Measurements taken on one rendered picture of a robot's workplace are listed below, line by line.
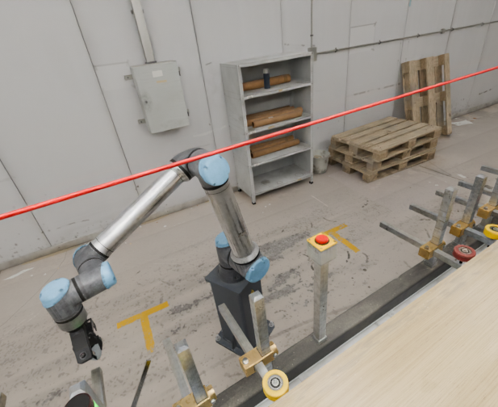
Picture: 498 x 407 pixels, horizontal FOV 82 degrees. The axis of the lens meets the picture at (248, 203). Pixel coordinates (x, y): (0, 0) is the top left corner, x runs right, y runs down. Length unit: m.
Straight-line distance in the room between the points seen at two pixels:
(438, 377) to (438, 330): 0.17
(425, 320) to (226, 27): 3.06
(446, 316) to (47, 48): 3.22
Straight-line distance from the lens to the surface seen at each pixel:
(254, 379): 1.28
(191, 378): 1.02
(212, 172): 1.10
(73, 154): 3.33
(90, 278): 1.13
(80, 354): 1.23
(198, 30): 3.36
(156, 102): 3.03
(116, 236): 1.22
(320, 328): 1.27
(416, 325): 1.22
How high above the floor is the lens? 1.83
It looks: 31 degrees down
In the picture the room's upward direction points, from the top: 7 degrees counter-clockwise
